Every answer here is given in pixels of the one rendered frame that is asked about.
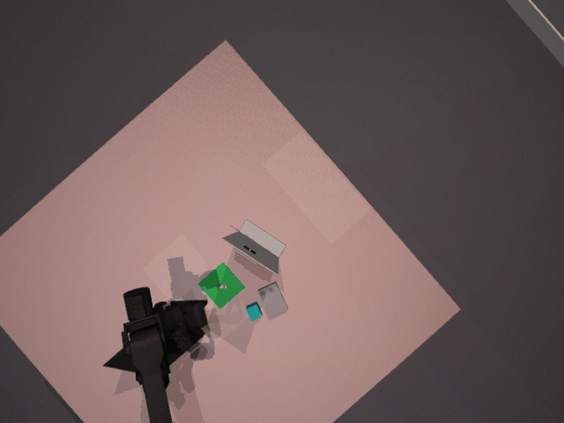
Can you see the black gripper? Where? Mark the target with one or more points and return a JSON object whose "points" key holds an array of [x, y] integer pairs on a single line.
{"points": [[174, 315]]}

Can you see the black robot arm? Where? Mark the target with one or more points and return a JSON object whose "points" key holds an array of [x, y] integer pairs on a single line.
{"points": [[145, 347]]}

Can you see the teal cube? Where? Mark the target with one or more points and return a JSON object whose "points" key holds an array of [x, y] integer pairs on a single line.
{"points": [[254, 311]]}

